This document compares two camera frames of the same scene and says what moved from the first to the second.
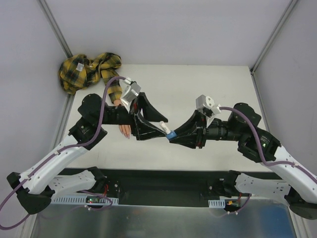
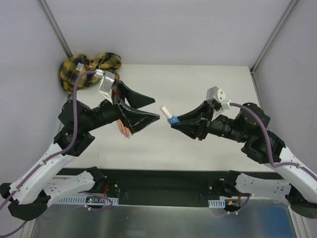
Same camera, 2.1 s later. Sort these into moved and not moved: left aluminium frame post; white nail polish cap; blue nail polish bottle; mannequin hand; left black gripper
Moved: left black gripper; blue nail polish bottle; white nail polish cap
Not moved: left aluminium frame post; mannequin hand
